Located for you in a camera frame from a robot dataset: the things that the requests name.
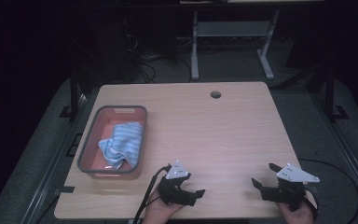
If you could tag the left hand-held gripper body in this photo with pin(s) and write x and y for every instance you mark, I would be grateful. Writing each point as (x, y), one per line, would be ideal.
(176, 171)

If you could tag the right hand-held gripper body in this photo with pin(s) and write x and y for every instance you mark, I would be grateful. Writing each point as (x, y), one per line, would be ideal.
(294, 176)

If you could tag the person's left hand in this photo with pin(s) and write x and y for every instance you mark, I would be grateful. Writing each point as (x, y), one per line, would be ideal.
(157, 211)

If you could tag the person's right hand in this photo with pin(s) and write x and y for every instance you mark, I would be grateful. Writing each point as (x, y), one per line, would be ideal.
(297, 216)

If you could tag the blue striped cloth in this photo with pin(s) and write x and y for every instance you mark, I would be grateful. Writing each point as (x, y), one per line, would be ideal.
(125, 143)

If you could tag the pink basket with grey rim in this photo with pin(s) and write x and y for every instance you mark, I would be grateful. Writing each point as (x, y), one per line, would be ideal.
(97, 152)

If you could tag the black tape strip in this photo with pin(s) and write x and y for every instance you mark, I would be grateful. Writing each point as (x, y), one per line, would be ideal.
(66, 189)

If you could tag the grey metal stand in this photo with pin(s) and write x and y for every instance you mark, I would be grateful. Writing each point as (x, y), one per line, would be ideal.
(233, 28)

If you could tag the aluminium frame rail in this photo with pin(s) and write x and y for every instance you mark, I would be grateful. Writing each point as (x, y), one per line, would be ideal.
(51, 168)
(348, 149)

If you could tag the black metal post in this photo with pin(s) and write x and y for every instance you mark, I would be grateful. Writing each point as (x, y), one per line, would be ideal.
(74, 93)
(330, 90)

